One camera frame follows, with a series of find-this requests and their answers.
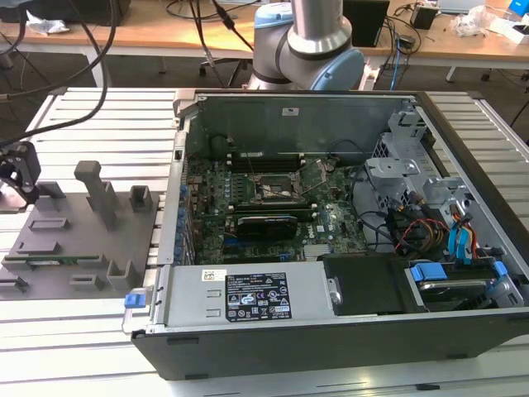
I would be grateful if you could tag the green motherboard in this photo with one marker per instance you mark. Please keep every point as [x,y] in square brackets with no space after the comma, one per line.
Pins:
[343,198]

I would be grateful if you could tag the hard disk blue carrier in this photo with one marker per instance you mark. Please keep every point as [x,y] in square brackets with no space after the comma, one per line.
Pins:
[454,295]

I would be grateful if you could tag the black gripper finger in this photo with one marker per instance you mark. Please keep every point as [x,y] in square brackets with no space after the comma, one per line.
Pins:
[31,165]

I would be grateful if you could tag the crumpled white paper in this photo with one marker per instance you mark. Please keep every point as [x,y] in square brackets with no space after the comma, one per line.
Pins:
[45,25]

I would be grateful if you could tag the white plastic bag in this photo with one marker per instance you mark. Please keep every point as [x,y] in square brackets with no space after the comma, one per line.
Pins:
[471,20]

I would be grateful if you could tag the black computer tower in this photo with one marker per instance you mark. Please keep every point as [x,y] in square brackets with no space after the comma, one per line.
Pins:
[368,20]

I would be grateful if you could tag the grey parts rack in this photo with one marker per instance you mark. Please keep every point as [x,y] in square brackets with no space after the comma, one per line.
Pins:
[103,248]

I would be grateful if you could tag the silver disk bay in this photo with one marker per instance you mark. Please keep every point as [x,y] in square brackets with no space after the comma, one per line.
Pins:
[388,169]

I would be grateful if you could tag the large black box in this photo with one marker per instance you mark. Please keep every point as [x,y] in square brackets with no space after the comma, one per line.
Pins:
[82,10]

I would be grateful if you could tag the black graphics card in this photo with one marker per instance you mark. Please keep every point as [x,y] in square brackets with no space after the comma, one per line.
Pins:
[266,227]

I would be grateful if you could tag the small black box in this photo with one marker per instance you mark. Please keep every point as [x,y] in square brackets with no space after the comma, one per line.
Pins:
[423,17]

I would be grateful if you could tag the wooden desk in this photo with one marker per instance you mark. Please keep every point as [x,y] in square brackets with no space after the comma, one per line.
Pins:
[454,45]
[144,35]

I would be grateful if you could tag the silver metal bracket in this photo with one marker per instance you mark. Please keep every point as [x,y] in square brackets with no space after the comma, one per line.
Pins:
[438,190]

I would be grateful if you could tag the black plastic air shroud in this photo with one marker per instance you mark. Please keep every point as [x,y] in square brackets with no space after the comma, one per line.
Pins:
[363,285]

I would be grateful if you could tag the black PC case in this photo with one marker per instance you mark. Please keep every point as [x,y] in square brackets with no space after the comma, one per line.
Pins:
[289,351]

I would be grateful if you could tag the CPU socket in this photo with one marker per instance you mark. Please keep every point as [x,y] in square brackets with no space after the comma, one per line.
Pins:
[268,182]

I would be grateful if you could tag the blue case latch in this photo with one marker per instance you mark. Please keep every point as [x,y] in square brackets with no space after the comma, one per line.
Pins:
[134,299]

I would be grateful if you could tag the silver chipset heatsink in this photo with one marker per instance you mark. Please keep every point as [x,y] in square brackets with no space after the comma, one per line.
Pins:
[317,251]

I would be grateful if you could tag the white blue carton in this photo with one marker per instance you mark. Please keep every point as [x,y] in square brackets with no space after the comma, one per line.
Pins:
[508,27]

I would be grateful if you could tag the silver power supply unit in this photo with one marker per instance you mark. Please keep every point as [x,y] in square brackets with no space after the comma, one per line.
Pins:
[186,289]

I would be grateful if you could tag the black expansion slot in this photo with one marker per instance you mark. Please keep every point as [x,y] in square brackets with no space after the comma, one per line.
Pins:
[256,250]

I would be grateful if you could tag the round coin battery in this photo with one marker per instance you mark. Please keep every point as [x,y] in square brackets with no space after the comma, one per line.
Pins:
[330,165]

